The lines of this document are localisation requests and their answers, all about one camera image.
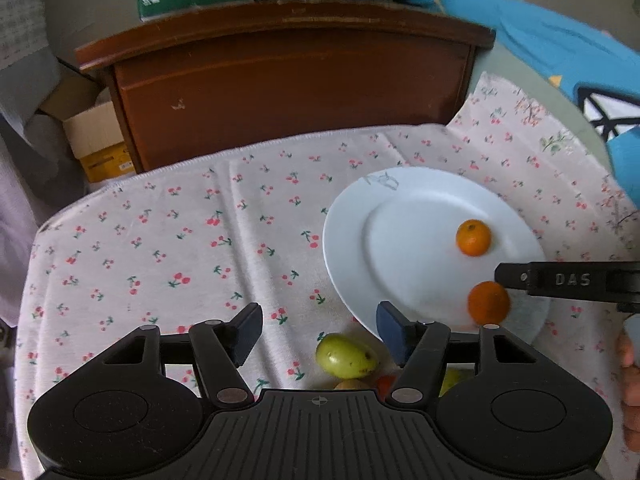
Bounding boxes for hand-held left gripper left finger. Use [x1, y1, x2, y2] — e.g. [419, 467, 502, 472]
[100, 302, 264, 409]

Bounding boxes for lilac checked cloth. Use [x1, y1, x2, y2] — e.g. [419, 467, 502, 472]
[0, 110, 88, 326]

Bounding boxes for white plate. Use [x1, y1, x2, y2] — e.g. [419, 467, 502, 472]
[322, 166, 551, 346]

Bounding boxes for beige checked cloth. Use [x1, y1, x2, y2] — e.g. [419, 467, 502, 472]
[0, 0, 51, 68]

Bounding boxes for open yellow cardboard box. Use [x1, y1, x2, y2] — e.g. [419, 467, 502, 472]
[40, 72, 137, 182]

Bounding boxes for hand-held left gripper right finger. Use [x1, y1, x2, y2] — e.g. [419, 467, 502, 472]
[376, 301, 538, 406]

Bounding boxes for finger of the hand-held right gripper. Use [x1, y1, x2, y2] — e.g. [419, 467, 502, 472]
[494, 261, 532, 292]

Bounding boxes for cherry print tablecloth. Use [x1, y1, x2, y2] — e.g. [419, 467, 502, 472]
[12, 71, 640, 480]

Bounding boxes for green oval fruit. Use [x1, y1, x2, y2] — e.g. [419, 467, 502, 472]
[315, 332, 379, 378]

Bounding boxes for person's right hand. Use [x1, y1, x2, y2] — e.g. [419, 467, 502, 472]
[617, 332, 640, 446]

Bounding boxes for small orange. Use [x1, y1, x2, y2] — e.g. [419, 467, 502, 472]
[467, 281, 511, 326]
[456, 219, 492, 257]

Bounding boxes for blue cartoon blanket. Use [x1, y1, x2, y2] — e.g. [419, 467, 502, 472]
[405, 0, 640, 221]

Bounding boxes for green round fruit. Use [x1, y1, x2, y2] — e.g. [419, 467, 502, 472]
[439, 367, 476, 397]

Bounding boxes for grey-green bed sheet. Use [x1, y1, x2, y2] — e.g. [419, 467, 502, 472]
[440, 0, 608, 161]

